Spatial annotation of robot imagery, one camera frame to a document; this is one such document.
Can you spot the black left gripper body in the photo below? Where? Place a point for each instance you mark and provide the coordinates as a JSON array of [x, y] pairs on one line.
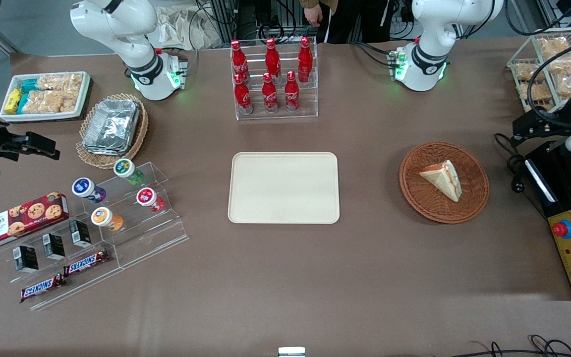
[[551, 122]]

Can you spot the teal snack pack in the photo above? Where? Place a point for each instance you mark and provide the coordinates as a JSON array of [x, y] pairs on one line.
[[29, 86], [23, 103]]

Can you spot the purple small jar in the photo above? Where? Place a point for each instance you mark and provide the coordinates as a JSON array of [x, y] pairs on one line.
[[85, 188]]

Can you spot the beige plastic tray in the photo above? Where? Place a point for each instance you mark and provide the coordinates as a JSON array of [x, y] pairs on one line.
[[283, 188]]

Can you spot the light oval wicker basket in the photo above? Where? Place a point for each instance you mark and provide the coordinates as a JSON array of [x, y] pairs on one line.
[[142, 134]]

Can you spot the triangular sandwich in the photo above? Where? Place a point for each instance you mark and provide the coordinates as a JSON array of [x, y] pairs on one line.
[[444, 179]]

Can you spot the red cola bottle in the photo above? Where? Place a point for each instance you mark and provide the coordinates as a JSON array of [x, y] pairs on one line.
[[291, 95], [305, 60], [272, 59], [243, 98], [269, 96], [239, 62]]

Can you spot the clear acrylic bottle rack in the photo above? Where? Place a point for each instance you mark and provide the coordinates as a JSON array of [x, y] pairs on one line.
[[275, 115]]

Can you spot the Snickers chocolate bar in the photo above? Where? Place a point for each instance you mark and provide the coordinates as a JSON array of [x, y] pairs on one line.
[[42, 288], [86, 263]]

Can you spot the person in dark clothes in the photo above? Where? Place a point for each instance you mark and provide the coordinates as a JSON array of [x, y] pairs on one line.
[[350, 20]]

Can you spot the red Walkers cookie box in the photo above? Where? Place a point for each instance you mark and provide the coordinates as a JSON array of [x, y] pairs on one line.
[[23, 220]]

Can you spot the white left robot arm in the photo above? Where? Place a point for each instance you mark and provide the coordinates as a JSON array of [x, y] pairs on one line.
[[434, 29]]

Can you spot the white rectangular snack tray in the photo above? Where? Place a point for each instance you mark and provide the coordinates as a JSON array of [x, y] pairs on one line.
[[86, 94]]

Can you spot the yellow snack pack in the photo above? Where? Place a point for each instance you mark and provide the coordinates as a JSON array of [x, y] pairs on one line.
[[13, 100]]

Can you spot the black appliance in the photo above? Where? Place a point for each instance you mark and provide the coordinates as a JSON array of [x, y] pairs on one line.
[[565, 173]]

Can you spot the crumpled beige bag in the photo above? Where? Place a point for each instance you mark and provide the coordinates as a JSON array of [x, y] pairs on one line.
[[181, 27]]

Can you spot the clear acrylic stepped display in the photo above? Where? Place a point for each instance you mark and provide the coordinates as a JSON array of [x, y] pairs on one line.
[[146, 238]]

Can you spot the small black box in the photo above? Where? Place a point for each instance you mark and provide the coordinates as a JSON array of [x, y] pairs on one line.
[[27, 259], [80, 234], [54, 246]]

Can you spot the orange small jar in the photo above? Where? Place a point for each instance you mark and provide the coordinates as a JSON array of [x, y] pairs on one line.
[[104, 218]]

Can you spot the brown round wicker basket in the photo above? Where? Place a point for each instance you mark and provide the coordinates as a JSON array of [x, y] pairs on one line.
[[429, 203]]

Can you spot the stack of foil trays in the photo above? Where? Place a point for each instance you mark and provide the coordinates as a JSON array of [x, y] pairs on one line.
[[112, 126]]

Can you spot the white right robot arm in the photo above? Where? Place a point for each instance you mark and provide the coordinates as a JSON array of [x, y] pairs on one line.
[[127, 29]]

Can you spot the green small jar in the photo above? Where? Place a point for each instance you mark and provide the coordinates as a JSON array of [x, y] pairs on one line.
[[127, 169]]

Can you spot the red small jar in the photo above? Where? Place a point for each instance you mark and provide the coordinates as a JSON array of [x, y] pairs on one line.
[[147, 198]]

